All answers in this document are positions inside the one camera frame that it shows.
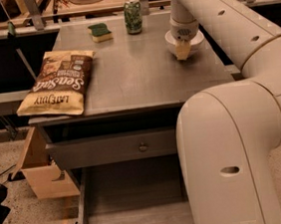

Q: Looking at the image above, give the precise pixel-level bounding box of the grey open lower drawer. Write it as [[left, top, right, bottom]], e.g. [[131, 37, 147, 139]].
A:
[[78, 154, 194, 224]]

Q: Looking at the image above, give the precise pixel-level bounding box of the grey wooden drawer cabinet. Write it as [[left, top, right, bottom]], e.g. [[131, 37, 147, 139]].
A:
[[18, 5, 258, 224]]

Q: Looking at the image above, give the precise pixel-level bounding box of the light wooden box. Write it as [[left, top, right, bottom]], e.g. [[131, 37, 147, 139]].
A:
[[10, 127, 80, 199]]

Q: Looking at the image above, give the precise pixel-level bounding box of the brown sea salt chip bag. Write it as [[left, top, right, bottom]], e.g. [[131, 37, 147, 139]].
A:
[[16, 50, 95, 116]]

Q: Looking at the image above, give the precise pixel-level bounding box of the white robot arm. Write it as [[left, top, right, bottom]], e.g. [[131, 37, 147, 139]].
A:
[[170, 0, 281, 224]]

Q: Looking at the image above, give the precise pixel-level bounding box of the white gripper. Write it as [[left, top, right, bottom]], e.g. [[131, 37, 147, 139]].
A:
[[169, 0, 198, 61]]

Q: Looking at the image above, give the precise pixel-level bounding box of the green soda can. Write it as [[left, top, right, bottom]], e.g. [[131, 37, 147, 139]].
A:
[[124, 0, 142, 35]]

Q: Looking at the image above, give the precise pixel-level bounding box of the white ceramic bowl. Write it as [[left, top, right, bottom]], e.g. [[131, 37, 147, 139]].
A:
[[165, 31, 204, 61]]

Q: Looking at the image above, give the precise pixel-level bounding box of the green yellow sponge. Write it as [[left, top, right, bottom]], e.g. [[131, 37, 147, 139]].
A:
[[88, 23, 113, 43]]

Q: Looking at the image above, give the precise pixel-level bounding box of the grey upper drawer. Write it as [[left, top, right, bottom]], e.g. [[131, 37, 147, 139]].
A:
[[46, 126, 177, 170]]

